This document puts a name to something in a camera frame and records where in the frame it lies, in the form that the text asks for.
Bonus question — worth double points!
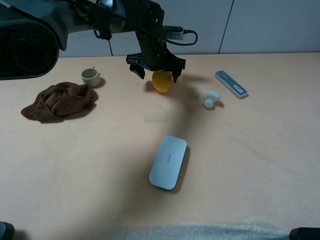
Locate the yellow mango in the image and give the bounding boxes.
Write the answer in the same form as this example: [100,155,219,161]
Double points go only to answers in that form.
[151,71,173,93]

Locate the white mushroom toy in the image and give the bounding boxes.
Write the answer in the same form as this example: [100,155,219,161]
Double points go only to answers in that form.
[203,91,221,109]

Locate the beige ceramic cup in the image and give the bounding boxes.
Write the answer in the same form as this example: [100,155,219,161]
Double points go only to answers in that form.
[81,66,101,88]

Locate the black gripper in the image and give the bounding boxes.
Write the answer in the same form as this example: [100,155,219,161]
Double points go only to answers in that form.
[125,0,186,83]

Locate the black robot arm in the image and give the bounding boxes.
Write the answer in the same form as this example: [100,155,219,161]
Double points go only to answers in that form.
[0,0,186,80]

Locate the white rectangular case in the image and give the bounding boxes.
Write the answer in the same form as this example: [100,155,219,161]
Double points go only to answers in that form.
[148,136,188,191]

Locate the brown crumpled cloth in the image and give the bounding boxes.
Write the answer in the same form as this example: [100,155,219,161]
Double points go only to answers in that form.
[20,82,98,123]

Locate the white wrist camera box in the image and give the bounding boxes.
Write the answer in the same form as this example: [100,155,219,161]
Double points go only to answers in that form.
[163,25,184,41]

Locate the black object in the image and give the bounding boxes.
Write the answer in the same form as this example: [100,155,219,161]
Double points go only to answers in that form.
[289,227,320,240]
[0,221,15,240]

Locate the black object bottom left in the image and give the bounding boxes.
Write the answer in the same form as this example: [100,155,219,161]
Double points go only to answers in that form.
[0,221,15,240]

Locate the clear box with black insert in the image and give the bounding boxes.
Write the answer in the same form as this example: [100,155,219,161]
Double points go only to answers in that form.
[215,70,248,99]

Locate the black object bottom right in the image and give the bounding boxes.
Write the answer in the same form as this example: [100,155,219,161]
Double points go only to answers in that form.
[289,227,320,240]

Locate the black camera cable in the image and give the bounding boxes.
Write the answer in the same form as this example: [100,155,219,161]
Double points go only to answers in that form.
[159,29,198,46]

